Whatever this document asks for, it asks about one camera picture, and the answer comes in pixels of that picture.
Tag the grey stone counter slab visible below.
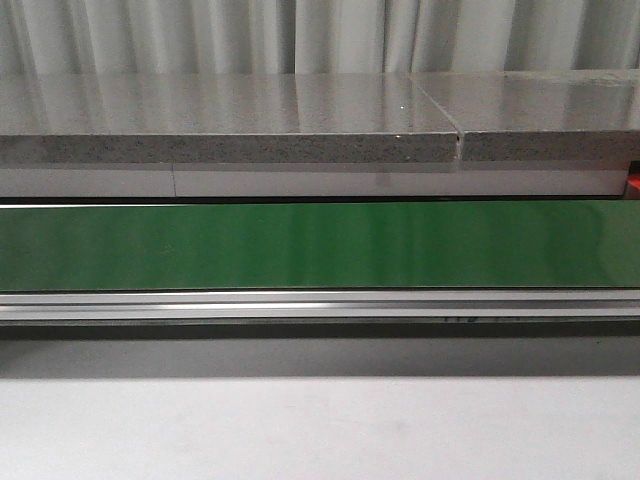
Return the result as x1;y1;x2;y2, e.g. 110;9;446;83
1;73;458;164

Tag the green conveyor belt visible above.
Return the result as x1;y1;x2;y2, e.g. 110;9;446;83
1;200;639;292

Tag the white cabinet front panel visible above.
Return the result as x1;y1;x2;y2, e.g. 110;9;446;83
1;161;629;198

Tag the red object at edge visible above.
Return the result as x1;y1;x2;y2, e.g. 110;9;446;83
623;173;640;200

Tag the grey pleated curtain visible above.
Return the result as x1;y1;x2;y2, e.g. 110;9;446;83
1;1;639;75

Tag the aluminium conveyor side rail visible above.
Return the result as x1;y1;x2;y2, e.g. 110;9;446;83
1;288;639;327

